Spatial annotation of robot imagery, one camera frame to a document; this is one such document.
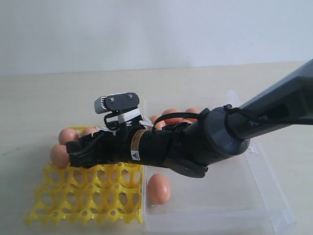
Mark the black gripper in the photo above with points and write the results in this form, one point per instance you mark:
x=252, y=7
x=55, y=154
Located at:
x=140, y=146

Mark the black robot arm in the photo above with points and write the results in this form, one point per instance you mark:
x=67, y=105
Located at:
x=188, y=149

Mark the yellow plastic egg tray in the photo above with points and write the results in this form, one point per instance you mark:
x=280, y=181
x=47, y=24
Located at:
x=103, y=192

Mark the clear plastic container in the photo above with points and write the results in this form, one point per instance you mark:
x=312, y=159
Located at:
x=240, y=195

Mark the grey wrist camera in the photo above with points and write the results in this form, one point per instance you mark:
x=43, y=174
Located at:
x=116, y=102

